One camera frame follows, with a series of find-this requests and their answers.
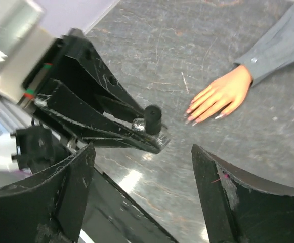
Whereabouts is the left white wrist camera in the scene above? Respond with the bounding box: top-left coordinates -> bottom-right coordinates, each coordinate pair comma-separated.
0,1 -> 54,104

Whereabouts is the mannequin hand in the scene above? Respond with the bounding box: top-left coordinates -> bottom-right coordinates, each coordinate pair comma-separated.
186,65 -> 253,125

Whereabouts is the nail polish bottle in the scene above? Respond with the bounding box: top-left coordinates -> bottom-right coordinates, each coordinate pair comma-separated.
132,118 -> 171,150

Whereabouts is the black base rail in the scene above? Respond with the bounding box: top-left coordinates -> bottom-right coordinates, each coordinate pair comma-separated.
82,170 -> 177,243

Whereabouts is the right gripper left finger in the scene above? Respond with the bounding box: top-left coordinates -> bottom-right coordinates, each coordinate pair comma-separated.
0,144 -> 96,242

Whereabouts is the black nail polish cap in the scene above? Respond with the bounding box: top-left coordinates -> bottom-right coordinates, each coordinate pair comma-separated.
144,105 -> 162,135

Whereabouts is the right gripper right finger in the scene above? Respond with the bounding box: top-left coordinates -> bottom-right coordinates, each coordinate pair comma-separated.
191,144 -> 294,243

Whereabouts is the grey shirt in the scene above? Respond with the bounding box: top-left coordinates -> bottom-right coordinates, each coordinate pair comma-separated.
235,4 -> 294,85

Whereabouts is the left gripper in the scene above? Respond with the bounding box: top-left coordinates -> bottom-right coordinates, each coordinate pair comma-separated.
21,29 -> 171,154

